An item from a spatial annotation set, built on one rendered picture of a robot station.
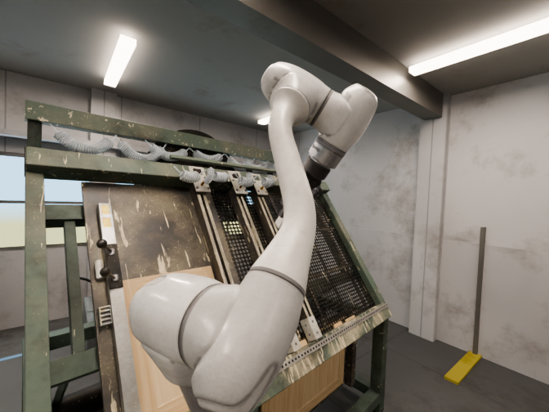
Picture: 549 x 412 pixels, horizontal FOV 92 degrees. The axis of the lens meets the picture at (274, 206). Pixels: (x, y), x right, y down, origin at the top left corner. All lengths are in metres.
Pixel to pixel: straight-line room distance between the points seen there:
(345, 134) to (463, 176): 3.32
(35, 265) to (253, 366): 1.07
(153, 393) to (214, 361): 0.93
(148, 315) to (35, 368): 0.77
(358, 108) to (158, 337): 0.62
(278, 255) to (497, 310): 3.68
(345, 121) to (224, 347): 0.55
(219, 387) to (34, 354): 0.92
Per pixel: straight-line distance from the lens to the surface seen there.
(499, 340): 4.10
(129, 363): 1.27
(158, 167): 1.64
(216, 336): 0.40
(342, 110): 0.70
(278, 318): 0.39
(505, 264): 3.88
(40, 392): 1.23
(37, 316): 1.27
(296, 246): 0.44
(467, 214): 3.92
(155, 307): 0.48
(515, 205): 3.83
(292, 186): 0.51
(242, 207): 1.78
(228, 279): 1.49
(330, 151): 0.71
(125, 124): 2.04
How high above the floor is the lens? 1.74
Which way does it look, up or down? 2 degrees down
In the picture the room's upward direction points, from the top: 2 degrees clockwise
